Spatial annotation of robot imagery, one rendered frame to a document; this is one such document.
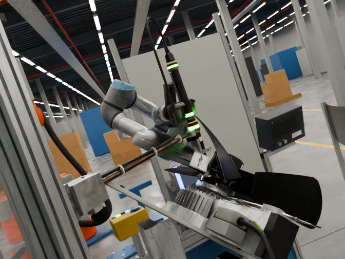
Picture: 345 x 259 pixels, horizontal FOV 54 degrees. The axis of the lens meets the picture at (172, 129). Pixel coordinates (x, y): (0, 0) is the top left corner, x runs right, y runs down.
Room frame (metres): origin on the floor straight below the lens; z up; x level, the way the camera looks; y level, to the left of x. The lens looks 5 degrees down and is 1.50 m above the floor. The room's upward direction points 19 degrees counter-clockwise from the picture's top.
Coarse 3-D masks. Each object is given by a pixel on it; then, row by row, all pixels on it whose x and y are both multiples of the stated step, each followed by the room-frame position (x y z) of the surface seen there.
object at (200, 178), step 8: (216, 152) 1.23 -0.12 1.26; (216, 160) 1.20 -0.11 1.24; (240, 160) 1.20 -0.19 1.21; (208, 168) 1.21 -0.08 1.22; (240, 168) 1.20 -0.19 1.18; (200, 176) 1.20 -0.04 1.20; (208, 176) 1.21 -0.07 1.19; (216, 176) 1.19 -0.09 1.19; (216, 184) 1.15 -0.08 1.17; (224, 184) 1.15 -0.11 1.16; (232, 192) 1.16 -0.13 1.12
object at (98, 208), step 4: (100, 204) 0.82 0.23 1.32; (96, 208) 0.80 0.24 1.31; (100, 208) 0.81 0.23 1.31; (104, 208) 0.82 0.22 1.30; (88, 212) 0.81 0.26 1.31; (92, 212) 0.80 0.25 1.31; (96, 212) 0.80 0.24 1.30; (100, 212) 0.81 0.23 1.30; (104, 212) 0.81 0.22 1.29; (108, 212) 0.82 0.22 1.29; (92, 216) 0.80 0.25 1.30; (96, 216) 0.80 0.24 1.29; (100, 216) 0.80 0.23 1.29; (104, 216) 0.81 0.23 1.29; (96, 220) 0.80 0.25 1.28; (100, 220) 0.80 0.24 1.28
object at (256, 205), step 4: (228, 196) 1.14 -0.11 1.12; (232, 196) 1.13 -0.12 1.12; (236, 200) 1.11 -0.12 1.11; (240, 200) 1.09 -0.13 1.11; (244, 200) 1.08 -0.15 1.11; (244, 204) 1.08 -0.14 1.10; (248, 204) 1.06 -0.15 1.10; (252, 204) 1.05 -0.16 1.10; (256, 204) 1.04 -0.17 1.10; (260, 204) 1.03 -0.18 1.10; (260, 208) 1.02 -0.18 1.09; (284, 216) 0.95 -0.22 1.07; (288, 216) 0.94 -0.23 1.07; (292, 216) 0.94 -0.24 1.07; (292, 220) 0.93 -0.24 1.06; (296, 220) 0.93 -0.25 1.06; (300, 220) 0.92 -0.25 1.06; (308, 224) 0.90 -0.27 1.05; (312, 224) 0.89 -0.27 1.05; (320, 228) 0.87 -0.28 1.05
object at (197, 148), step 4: (192, 132) 1.27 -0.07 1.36; (188, 136) 1.27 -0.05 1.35; (192, 136) 1.27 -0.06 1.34; (196, 136) 1.27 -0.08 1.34; (188, 140) 1.28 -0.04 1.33; (192, 140) 1.27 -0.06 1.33; (196, 140) 1.28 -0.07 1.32; (192, 144) 1.29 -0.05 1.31; (196, 144) 1.28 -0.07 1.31; (196, 148) 1.29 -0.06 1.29; (200, 148) 1.29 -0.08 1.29; (208, 148) 1.30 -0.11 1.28; (200, 152) 1.29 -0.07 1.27; (204, 152) 1.28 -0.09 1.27
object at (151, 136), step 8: (136, 136) 1.23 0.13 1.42; (144, 136) 1.25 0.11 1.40; (152, 136) 1.28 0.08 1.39; (160, 136) 1.30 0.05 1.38; (168, 136) 1.33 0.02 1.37; (136, 144) 1.17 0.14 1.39; (144, 144) 1.19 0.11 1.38; (152, 144) 1.22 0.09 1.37; (176, 144) 1.27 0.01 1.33; (184, 144) 1.29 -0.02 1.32; (168, 152) 1.21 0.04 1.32; (176, 152) 1.23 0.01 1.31; (184, 152) 1.24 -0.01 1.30; (192, 152) 1.25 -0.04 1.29; (176, 160) 1.19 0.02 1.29; (184, 160) 1.20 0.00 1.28
